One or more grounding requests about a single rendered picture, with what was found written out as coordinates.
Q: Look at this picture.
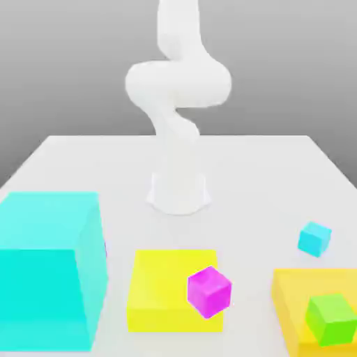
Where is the small green cube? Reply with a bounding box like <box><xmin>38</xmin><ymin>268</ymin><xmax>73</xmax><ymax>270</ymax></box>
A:
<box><xmin>304</xmin><ymin>292</ymin><xmax>357</xmax><ymax>348</ymax></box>

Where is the small magenta cube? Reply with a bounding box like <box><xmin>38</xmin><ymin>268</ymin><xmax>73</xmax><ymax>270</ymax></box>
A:
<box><xmin>186</xmin><ymin>265</ymin><xmax>233</xmax><ymax>319</ymax></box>

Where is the small cyan cube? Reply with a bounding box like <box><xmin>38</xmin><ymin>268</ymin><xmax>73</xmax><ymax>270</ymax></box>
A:
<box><xmin>297</xmin><ymin>220</ymin><xmax>333</xmax><ymax>258</ymax></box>

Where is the large orange box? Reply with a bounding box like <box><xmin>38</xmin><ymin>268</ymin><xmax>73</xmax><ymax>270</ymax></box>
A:
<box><xmin>271</xmin><ymin>268</ymin><xmax>357</xmax><ymax>357</ymax></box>

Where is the large yellow box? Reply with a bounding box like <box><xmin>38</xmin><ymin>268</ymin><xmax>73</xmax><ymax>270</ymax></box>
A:
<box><xmin>126</xmin><ymin>249</ymin><xmax>225</xmax><ymax>333</ymax></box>

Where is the large cyan box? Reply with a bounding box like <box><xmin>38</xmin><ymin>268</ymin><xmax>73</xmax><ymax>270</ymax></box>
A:
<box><xmin>0</xmin><ymin>191</ymin><xmax>109</xmax><ymax>353</ymax></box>

